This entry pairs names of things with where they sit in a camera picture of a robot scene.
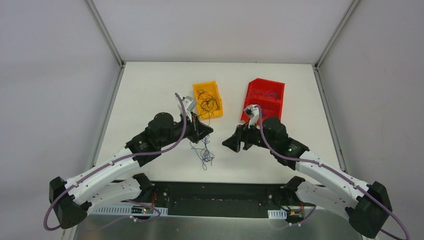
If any blue wire bundle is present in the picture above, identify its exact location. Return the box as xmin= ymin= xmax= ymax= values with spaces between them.
xmin=190 ymin=135 xmax=216 ymax=171

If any black striped single wire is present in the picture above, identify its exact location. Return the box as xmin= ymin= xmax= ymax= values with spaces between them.
xmin=196 ymin=88 xmax=223 ymax=120

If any red plastic bin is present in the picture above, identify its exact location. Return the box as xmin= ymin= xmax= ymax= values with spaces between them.
xmin=240 ymin=78 xmax=285 ymax=123

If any purple single wire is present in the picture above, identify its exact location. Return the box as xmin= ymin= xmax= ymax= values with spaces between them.
xmin=251 ymin=88 xmax=281 ymax=100

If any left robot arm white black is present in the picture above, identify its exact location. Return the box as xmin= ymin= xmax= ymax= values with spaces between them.
xmin=43 ymin=94 xmax=214 ymax=231

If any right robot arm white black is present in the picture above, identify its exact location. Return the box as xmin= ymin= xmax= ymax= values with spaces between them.
xmin=222 ymin=104 xmax=393 ymax=239

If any yellow plastic bin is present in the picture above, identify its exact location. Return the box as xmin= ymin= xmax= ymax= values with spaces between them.
xmin=192 ymin=81 xmax=224 ymax=120

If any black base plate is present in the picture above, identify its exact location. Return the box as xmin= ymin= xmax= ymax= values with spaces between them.
xmin=134 ymin=181 xmax=302 ymax=219

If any right white slotted cable duct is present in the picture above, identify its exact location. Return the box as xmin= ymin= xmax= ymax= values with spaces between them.
xmin=267 ymin=209 xmax=287 ymax=220

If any white slotted cable duct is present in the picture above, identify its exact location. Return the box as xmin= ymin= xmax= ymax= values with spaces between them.
xmin=267 ymin=209 xmax=287 ymax=220
xmin=91 ymin=204 xmax=158 ymax=217

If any left white slotted cable duct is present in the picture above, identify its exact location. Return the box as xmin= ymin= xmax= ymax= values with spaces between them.
xmin=91 ymin=204 xmax=158 ymax=217

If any aluminium frame rail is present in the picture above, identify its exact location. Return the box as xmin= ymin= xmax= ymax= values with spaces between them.
xmin=69 ymin=181 xmax=369 ymax=210

